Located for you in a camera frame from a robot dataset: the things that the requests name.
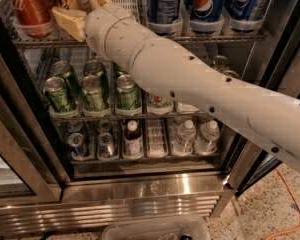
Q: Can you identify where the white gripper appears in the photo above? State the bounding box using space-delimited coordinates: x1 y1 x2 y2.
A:
52 0 147 63

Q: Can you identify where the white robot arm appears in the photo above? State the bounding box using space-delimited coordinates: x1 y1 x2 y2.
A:
52 0 300 173

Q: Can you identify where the red Coca-Cola can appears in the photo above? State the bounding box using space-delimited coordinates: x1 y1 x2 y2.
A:
9 0 53 38

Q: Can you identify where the green can back left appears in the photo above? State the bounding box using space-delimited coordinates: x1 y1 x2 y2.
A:
51 61 80 99

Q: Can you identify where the blue Pepsi can left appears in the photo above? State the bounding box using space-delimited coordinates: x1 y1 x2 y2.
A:
147 0 180 36

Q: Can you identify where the blue pepsi can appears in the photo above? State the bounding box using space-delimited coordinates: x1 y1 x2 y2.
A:
147 0 180 36
223 0 270 34
190 0 225 35

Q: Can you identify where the green can front left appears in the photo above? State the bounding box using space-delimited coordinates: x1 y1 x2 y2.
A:
43 77 76 113

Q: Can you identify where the white green can front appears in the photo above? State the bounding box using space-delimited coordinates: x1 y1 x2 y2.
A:
149 95 172 109

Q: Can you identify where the silver blue can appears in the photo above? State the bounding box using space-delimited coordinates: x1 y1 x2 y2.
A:
97 132 117 160
97 120 113 133
67 133 89 157
68 121 85 134

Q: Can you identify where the silver blue can back left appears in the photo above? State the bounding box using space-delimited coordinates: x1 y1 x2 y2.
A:
68 121 85 134

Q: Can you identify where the blue Pepsi can middle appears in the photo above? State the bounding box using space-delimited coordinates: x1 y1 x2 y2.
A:
190 0 225 35

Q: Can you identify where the stainless steel fridge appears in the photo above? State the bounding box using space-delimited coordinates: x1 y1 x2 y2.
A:
0 0 300 236

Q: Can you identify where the silver blue can front left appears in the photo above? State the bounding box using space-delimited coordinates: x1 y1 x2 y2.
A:
67 133 89 157

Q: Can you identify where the silver can back right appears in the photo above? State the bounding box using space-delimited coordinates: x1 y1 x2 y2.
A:
210 55 229 71

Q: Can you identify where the blue Pepsi can right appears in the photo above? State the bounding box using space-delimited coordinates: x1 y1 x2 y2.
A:
223 0 270 34

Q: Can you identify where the silver can front right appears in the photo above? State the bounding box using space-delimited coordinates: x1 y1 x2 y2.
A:
222 69 240 79

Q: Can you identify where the fridge glass door right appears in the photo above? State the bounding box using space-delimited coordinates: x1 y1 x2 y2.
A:
235 151 281 197

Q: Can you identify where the dark juice bottle white cap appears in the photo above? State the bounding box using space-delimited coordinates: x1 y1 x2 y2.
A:
124 120 144 159

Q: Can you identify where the clear water bottle left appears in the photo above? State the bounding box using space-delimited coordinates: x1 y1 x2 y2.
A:
173 120 196 157

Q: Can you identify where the clear water bottle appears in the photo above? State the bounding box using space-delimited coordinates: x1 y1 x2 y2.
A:
194 120 220 155
173 120 196 157

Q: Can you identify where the clear water bottle right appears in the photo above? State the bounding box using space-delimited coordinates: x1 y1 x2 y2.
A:
194 120 220 155

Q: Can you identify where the orange extension cable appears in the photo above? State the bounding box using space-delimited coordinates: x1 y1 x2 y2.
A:
263 167 300 240

